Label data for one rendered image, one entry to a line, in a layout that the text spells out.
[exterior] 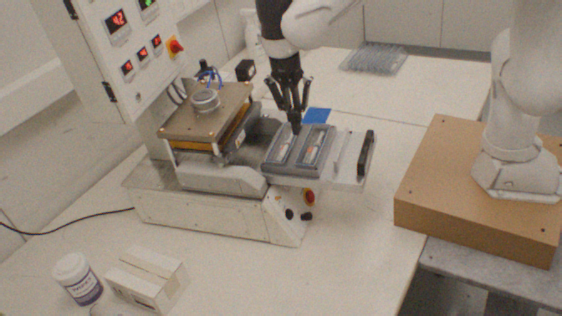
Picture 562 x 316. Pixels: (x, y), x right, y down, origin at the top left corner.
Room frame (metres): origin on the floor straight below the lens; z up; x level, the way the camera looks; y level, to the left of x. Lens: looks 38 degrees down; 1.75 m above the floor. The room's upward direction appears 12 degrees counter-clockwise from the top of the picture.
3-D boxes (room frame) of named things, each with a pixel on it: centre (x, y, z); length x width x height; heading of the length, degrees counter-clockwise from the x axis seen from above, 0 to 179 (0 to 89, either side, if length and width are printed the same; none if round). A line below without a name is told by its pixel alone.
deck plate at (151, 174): (1.12, 0.21, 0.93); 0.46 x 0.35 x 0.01; 64
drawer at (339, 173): (0.97, -0.10, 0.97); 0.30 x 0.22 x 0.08; 64
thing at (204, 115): (1.14, 0.20, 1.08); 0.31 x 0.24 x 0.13; 154
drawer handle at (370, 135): (0.91, -0.22, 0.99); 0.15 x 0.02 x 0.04; 154
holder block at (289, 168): (0.99, -0.06, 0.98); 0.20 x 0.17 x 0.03; 154
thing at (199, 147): (1.11, 0.17, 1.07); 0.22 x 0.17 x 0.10; 154
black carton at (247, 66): (1.82, 0.08, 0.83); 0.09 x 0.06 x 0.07; 152
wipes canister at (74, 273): (0.82, 0.60, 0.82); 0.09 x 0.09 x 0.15
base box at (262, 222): (1.12, 0.16, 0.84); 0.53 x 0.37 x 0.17; 64
